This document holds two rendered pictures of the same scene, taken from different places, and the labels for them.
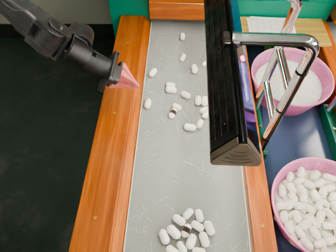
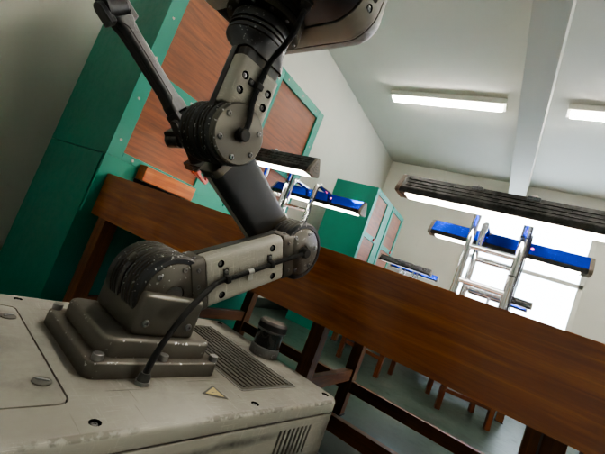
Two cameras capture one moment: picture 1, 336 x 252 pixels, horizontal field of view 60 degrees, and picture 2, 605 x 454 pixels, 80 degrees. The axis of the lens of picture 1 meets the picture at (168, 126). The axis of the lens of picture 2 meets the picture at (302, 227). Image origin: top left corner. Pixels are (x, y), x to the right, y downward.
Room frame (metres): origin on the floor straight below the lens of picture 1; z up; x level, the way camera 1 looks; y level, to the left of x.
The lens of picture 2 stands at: (-0.52, 1.08, 0.72)
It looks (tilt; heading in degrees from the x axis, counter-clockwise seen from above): 5 degrees up; 300
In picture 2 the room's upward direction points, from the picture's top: 21 degrees clockwise
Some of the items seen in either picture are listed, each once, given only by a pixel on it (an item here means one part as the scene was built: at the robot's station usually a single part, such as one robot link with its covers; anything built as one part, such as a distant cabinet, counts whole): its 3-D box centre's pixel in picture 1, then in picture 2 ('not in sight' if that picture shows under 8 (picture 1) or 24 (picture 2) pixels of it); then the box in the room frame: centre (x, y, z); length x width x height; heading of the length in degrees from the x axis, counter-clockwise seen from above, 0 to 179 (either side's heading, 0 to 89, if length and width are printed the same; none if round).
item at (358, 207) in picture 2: not in sight; (316, 196); (0.49, -0.68, 1.08); 0.62 x 0.08 x 0.07; 177
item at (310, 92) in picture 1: (286, 86); not in sight; (0.68, -0.41, 0.71); 0.22 x 0.22 x 0.06
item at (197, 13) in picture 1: (190, 7); (167, 184); (0.96, -0.08, 0.83); 0.30 x 0.06 x 0.07; 87
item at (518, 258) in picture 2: not in sight; (484, 265); (-0.46, -0.16, 0.90); 0.20 x 0.19 x 0.45; 177
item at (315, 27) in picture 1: (281, 31); not in sight; (0.89, -0.42, 0.77); 0.33 x 0.15 x 0.01; 87
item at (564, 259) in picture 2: not in sight; (503, 244); (-0.47, -0.64, 1.08); 0.62 x 0.08 x 0.07; 177
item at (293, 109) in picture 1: (287, 84); not in sight; (0.68, -0.41, 0.72); 0.27 x 0.27 x 0.10
